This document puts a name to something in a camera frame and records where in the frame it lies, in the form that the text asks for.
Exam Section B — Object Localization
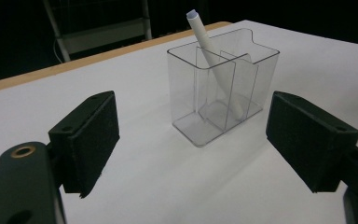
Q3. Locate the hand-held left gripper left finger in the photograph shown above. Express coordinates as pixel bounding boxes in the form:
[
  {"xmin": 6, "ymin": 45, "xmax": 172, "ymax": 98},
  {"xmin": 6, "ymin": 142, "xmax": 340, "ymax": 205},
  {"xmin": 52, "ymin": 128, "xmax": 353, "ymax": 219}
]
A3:
[{"xmin": 48, "ymin": 91, "xmax": 120, "ymax": 199}]

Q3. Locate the clear plastic divided organizer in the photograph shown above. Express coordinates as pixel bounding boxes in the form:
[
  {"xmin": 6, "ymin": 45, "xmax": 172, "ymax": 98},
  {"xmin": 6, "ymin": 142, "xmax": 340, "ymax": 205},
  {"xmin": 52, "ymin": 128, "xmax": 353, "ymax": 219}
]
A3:
[{"xmin": 166, "ymin": 27, "xmax": 281, "ymax": 148}]

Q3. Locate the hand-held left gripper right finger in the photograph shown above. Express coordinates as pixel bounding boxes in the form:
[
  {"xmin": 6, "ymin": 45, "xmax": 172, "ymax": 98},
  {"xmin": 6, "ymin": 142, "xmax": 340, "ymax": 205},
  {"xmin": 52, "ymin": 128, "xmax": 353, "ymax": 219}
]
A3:
[{"xmin": 265, "ymin": 91, "xmax": 358, "ymax": 194}]

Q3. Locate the white paper tube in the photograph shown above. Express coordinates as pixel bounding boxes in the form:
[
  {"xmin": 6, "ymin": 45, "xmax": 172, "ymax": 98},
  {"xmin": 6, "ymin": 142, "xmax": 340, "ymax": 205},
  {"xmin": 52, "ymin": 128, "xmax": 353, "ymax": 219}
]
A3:
[{"xmin": 186, "ymin": 8, "xmax": 248, "ymax": 121}]

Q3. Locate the grey chair frame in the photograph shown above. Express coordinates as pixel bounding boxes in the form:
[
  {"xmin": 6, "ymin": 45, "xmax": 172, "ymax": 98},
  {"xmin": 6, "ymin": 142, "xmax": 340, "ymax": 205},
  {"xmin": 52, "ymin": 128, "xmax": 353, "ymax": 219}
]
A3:
[{"xmin": 41, "ymin": 0, "xmax": 154, "ymax": 63}]

